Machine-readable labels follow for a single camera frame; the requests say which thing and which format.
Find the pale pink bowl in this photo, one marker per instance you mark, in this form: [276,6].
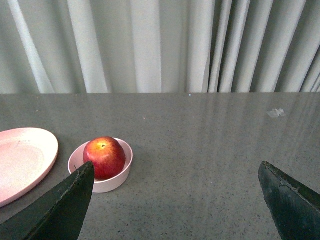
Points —
[103,186]

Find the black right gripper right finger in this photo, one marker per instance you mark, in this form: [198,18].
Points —
[294,207]

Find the grey-white curtain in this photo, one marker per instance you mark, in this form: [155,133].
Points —
[159,46]

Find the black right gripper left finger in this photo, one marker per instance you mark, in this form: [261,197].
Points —
[57,215]

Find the pink plate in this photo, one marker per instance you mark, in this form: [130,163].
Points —
[26,156]

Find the red apple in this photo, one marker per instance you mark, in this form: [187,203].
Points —
[107,157]

